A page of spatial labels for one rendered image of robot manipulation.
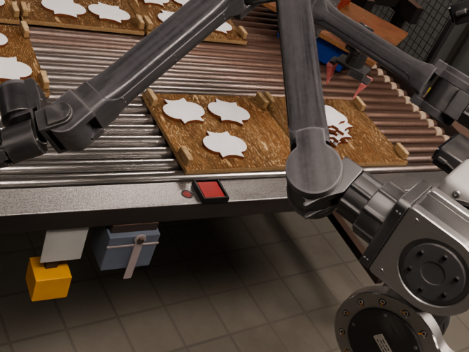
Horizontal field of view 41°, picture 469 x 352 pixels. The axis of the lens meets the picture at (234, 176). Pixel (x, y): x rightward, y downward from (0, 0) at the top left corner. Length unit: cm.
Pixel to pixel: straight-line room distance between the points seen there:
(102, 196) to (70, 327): 97
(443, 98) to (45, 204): 88
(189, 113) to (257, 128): 22
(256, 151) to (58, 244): 63
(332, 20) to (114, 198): 65
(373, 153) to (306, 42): 115
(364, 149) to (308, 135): 124
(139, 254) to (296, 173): 86
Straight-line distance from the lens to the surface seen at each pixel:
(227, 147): 178
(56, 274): 163
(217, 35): 240
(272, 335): 265
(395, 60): 136
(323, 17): 143
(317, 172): 85
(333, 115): 204
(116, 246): 159
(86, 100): 98
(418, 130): 244
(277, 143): 191
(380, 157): 210
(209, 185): 165
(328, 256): 313
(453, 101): 131
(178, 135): 177
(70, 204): 149
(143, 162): 166
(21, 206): 147
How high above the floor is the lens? 192
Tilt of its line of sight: 35 degrees down
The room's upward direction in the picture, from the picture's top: 23 degrees clockwise
